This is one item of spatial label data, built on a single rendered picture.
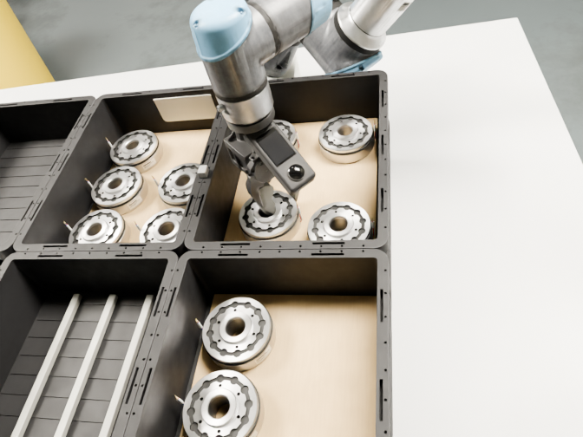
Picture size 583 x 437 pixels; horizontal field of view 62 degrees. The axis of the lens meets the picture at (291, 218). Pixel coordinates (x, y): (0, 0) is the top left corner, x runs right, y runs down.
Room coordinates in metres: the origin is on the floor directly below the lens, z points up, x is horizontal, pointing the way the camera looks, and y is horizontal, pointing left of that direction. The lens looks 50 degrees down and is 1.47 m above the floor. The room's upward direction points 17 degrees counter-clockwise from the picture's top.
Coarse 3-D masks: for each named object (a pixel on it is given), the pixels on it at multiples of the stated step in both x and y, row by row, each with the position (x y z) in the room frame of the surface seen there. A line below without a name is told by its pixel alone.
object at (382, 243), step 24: (360, 72) 0.75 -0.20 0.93; (384, 72) 0.72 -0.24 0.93; (384, 96) 0.66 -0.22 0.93; (384, 120) 0.60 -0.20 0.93; (216, 144) 0.67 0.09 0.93; (384, 144) 0.55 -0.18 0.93; (384, 168) 0.50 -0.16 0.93; (384, 192) 0.45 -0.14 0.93; (192, 216) 0.52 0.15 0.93; (384, 216) 0.41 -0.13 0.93; (192, 240) 0.47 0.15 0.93; (312, 240) 0.40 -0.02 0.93; (336, 240) 0.39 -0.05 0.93; (360, 240) 0.38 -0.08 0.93; (384, 240) 0.37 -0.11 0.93
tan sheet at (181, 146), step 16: (176, 144) 0.83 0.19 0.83; (192, 144) 0.81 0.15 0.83; (160, 160) 0.79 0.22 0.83; (176, 160) 0.78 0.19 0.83; (192, 160) 0.76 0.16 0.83; (144, 176) 0.76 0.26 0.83; (160, 176) 0.74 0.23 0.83; (96, 208) 0.71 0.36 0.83; (144, 208) 0.67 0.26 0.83; (160, 208) 0.66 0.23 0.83; (128, 224) 0.64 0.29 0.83; (144, 224) 0.63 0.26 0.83
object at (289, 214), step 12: (276, 192) 0.58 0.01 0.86; (252, 204) 0.57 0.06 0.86; (288, 204) 0.55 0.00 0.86; (240, 216) 0.55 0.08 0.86; (252, 216) 0.54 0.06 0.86; (288, 216) 0.52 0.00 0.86; (252, 228) 0.52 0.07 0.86; (264, 228) 0.51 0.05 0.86; (276, 228) 0.50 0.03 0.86; (288, 228) 0.50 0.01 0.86
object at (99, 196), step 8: (120, 168) 0.76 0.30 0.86; (128, 168) 0.76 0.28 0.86; (104, 176) 0.76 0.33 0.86; (128, 176) 0.74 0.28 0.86; (136, 176) 0.73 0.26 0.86; (96, 184) 0.74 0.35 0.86; (128, 184) 0.71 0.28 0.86; (136, 184) 0.71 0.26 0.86; (96, 192) 0.72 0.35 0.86; (104, 192) 0.71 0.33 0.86; (120, 192) 0.70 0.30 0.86; (128, 192) 0.69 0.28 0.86; (96, 200) 0.69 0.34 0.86; (104, 200) 0.69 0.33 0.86; (112, 200) 0.68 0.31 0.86; (120, 200) 0.67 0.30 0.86
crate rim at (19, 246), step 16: (112, 96) 0.91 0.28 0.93; (128, 96) 0.90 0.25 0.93; (144, 96) 0.88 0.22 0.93; (96, 112) 0.88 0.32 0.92; (80, 128) 0.83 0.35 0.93; (208, 144) 0.67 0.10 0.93; (64, 160) 0.75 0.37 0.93; (208, 160) 0.63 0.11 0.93; (48, 192) 0.67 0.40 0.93; (192, 192) 0.57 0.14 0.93; (192, 208) 0.53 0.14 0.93; (32, 224) 0.61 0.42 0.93; (16, 240) 0.58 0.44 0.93; (176, 240) 0.48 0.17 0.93
